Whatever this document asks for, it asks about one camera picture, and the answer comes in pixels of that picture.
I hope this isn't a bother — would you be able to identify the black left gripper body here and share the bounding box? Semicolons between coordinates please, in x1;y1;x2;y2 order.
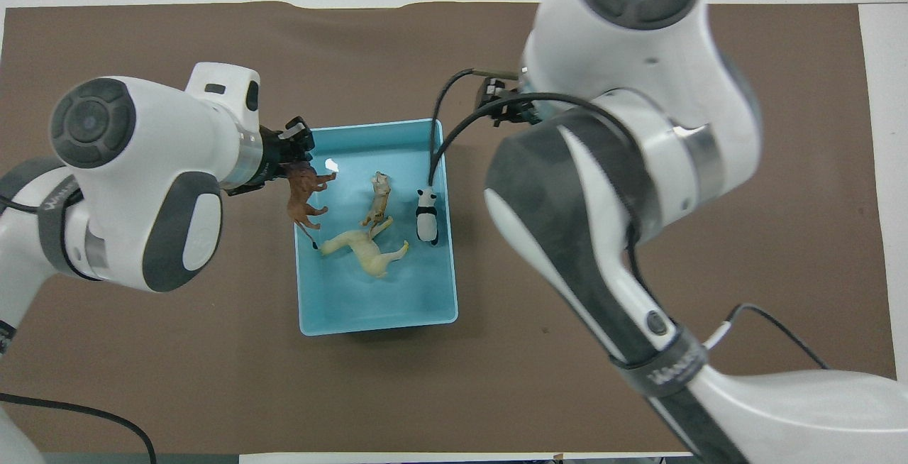
225;126;300;197

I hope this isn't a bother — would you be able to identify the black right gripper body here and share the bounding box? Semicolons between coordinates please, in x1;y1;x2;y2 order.
473;77;541;128

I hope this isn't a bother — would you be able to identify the brown lion toy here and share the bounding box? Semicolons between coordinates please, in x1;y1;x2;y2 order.
285;164;338;251

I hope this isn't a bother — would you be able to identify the orange striped tiger toy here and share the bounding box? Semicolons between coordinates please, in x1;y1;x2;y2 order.
359;171;393;228

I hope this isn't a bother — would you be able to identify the black and white panda toy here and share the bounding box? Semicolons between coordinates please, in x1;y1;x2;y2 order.
415;188;440;247

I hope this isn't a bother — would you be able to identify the light blue storage box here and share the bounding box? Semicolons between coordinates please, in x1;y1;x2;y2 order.
293;118;459;337

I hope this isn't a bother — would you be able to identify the brown table mat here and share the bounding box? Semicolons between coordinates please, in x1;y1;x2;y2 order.
0;1;898;455

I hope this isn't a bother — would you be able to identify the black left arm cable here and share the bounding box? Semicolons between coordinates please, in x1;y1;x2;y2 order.
0;392;158;464

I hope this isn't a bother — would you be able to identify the black cable with white band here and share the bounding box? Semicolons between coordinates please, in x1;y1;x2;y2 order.
702;302;832;371

